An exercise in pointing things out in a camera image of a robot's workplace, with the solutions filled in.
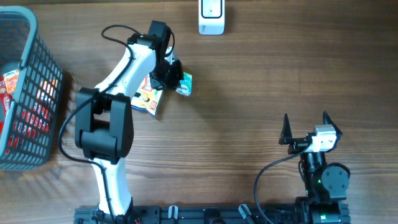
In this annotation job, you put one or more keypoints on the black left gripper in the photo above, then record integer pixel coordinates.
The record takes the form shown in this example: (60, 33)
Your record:
(174, 82)

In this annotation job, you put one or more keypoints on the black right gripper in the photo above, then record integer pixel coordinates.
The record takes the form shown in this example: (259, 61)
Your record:
(298, 144)

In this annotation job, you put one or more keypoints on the small teal box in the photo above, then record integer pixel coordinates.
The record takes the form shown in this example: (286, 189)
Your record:
(185, 87)

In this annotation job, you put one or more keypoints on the blue yellow snack bag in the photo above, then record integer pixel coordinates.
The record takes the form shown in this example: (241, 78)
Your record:
(146, 98)

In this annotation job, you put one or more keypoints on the small orange box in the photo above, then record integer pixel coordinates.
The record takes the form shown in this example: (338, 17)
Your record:
(10, 79)

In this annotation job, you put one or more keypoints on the red candy bag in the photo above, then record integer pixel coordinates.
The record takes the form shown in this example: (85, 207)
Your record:
(5, 102)

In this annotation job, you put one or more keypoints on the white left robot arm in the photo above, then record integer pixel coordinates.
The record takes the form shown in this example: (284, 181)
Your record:
(104, 126)

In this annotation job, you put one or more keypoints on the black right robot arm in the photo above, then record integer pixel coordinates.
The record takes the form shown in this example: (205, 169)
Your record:
(325, 183)

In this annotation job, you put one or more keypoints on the white barcode scanner box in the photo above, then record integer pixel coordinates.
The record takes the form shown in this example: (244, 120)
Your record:
(211, 17)

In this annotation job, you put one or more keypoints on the grey plastic shopping basket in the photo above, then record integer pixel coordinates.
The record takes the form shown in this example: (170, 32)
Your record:
(29, 124)

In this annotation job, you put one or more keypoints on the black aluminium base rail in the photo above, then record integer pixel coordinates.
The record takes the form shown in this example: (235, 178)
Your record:
(242, 214)

